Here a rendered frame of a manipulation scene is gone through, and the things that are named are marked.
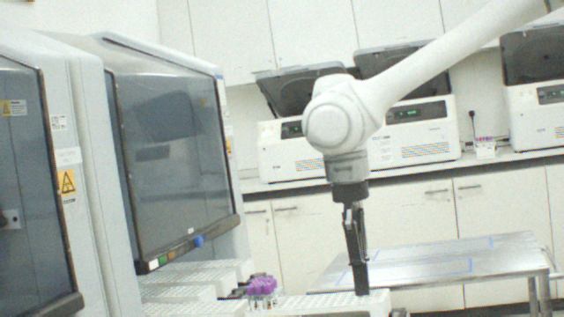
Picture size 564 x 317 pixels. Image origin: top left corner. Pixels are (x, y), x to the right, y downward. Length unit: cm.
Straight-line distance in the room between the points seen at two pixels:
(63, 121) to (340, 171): 54
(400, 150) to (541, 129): 78
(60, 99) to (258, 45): 290
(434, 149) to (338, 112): 256
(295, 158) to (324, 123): 265
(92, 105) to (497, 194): 265
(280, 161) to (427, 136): 83
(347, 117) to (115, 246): 56
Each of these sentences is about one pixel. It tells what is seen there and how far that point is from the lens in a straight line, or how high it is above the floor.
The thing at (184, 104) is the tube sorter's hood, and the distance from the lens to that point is 175.
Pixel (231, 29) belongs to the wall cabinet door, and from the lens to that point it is 417.
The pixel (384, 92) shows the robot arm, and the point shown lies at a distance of 116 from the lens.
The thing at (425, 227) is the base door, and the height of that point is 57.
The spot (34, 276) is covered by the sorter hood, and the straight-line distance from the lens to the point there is 114.
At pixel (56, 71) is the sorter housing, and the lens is 129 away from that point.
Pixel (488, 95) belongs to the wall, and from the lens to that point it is 424.
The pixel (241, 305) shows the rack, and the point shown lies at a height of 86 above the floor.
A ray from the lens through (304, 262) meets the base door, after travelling 384.
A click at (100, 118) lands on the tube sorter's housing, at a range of 139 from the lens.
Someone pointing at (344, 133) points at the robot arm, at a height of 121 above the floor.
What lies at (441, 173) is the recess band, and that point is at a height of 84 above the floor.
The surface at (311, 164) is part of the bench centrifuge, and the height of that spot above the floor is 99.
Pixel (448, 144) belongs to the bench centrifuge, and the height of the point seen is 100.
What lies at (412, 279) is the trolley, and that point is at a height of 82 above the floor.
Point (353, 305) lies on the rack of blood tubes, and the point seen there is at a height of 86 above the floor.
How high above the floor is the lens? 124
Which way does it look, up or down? 3 degrees down
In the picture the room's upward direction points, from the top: 8 degrees counter-clockwise
